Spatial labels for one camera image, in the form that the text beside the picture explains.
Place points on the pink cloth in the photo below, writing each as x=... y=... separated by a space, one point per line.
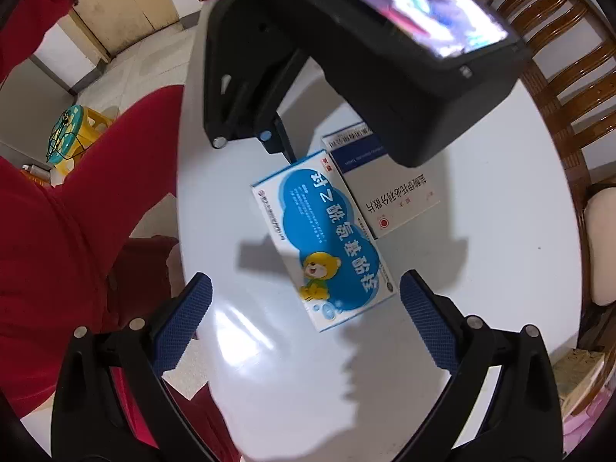
x=589 y=423

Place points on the person's left forearm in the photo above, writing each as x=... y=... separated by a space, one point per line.
x=33 y=14

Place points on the person's left leg red pants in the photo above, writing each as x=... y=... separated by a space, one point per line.
x=110 y=168

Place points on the wooden chair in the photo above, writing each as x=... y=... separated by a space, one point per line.
x=553 y=72

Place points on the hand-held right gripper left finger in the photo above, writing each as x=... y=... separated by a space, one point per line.
x=183 y=327

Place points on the yellow plastic stool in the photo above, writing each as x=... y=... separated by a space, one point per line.
x=94 y=125

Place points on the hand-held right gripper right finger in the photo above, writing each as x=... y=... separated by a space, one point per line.
x=428 y=322

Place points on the cream cushion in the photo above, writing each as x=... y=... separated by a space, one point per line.
x=601 y=245

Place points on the white medicine box blue stripe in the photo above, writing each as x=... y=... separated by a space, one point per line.
x=399 y=202

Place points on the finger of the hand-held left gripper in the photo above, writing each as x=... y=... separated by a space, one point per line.
x=240 y=96

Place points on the teal round lid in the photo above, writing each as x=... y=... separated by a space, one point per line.
x=67 y=142

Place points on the cream cabinet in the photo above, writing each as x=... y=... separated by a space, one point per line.
x=134 y=5

